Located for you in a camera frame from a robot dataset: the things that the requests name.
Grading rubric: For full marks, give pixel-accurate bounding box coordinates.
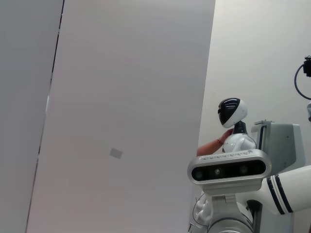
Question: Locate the bare person hand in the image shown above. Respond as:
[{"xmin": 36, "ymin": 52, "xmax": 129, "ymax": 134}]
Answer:
[{"xmin": 218, "ymin": 128, "xmax": 234, "ymax": 146}]

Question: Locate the bare person forearm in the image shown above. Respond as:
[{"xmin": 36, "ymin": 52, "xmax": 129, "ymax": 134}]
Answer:
[{"xmin": 196, "ymin": 138, "xmax": 223, "ymax": 157}]

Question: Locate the white robot chest shell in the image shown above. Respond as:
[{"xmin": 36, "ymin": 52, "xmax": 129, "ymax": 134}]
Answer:
[{"xmin": 221, "ymin": 133, "xmax": 257, "ymax": 155}]

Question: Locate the white black robot head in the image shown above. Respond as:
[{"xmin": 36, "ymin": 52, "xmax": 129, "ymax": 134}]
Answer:
[{"xmin": 218, "ymin": 98, "xmax": 248, "ymax": 134}]

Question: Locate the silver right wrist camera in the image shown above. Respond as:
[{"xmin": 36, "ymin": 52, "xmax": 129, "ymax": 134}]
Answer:
[{"xmin": 187, "ymin": 149, "xmax": 272, "ymax": 185}]

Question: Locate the black wall mounted device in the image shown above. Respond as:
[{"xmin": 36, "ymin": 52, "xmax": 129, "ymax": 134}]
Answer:
[{"xmin": 303, "ymin": 55, "xmax": 311, "ymax": 78}]

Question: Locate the small grey wall sticker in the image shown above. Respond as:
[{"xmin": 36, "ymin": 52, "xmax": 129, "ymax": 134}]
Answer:
[{"xmin": 109, "ymin": 148, "xmax": 123, "ymax": 160}]

